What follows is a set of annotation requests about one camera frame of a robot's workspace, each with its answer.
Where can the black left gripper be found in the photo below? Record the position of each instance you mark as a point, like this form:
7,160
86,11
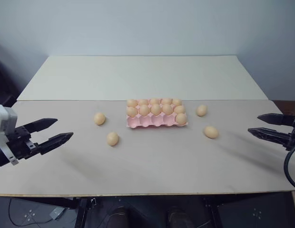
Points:
19,145

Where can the pink egg tray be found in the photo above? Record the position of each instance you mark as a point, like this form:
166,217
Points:
147,121

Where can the tan egg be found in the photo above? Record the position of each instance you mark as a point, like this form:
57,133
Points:
155,109
211,132
131,111
179,109
177,101
143,101
132,102
181,118
99,118
154,101
201,110
167,109
144,110
166,101
112,139

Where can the grey power adapter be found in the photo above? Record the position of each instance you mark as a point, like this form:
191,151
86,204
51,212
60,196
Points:
56,213

